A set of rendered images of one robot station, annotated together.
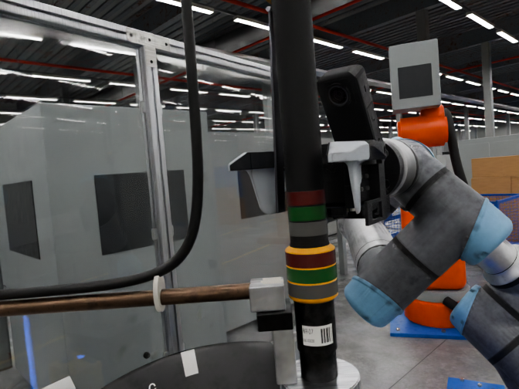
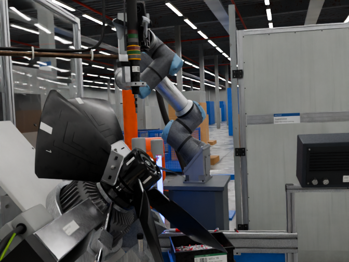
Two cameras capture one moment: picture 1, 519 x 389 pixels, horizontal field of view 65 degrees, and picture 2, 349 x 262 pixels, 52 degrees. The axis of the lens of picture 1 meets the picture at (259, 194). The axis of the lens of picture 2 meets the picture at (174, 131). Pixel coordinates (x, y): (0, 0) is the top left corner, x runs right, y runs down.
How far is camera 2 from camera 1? 86 cm
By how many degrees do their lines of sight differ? 29
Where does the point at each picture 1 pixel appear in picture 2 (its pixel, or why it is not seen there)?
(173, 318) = not seen: hidden behind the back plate
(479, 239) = (174, 64)
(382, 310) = (144, 89)
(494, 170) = not seen: hidden behind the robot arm
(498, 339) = (180, 138)
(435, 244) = (161, 66)
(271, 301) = (124, 58)
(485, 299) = (176, 123)
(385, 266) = (145, 74)
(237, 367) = (97, 103)
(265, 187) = (118, 30)
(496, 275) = (179, 111)
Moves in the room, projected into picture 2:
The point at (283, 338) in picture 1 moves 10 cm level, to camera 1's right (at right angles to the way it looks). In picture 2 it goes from (127, 69) to (156, 69)
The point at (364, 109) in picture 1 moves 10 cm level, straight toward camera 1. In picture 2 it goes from (144, 14) to (149, 5)
